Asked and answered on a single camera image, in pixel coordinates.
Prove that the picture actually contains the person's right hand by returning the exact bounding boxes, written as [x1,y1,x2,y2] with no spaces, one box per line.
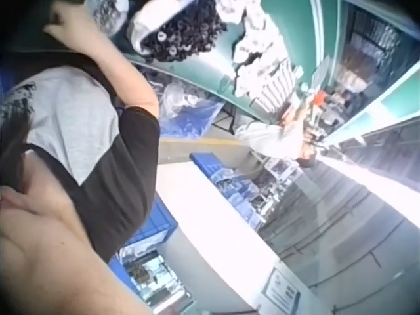
[42,1,101,51]

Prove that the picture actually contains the white plastic bag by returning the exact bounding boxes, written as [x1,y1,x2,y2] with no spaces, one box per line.
[130,0,195,55]

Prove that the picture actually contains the clear plastic bags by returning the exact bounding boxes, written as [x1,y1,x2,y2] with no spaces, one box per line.
[161,81,220,114]

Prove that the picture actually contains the green workbench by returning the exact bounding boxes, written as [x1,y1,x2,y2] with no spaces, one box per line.
[108,0,332,132]

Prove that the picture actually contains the blue plastic sheet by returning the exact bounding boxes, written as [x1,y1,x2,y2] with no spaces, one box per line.
[159,98,238,138]

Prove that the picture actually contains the heap of white printed sheets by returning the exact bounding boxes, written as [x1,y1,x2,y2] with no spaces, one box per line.
[219,0,301,109]

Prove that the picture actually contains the row of blue parts crates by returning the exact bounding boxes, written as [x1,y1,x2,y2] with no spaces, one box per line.
[189,151,296,230]

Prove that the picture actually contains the blue crate with parts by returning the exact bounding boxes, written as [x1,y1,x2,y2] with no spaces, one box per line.
[107,195,192,306]

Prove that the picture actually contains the dark storage rack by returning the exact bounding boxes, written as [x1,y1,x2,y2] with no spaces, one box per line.
[339,6,406,96]

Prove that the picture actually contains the white framed label sign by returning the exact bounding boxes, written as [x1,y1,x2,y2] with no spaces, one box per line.
[261,267,301,311]

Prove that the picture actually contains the pile of black ring parts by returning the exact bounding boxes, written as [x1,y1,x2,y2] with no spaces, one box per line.
[140,0,228,64]

